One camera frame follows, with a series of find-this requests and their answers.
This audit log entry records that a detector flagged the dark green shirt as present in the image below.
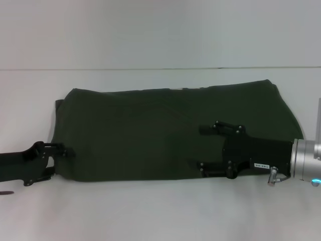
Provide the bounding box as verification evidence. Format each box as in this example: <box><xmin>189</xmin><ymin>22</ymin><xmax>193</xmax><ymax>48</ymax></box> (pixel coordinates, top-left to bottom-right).
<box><xmin>53</xmin><ymin>79</ymin><xmax>305</xmax><ymax>182</ymax></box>

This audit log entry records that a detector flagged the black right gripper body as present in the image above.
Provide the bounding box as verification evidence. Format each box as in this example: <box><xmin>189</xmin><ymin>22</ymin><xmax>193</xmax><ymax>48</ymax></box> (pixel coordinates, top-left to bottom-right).
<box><xmin>221</xmin><ymin>135</ymin><xmax>294</xmax><ymax>180</ymax></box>

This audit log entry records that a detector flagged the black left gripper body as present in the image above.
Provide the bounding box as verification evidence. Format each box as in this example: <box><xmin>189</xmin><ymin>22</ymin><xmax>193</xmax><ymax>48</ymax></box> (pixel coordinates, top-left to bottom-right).
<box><xmin>0</xmin><ymin>141</ymin><xmax>55</xmax><ymax>187</ymax></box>

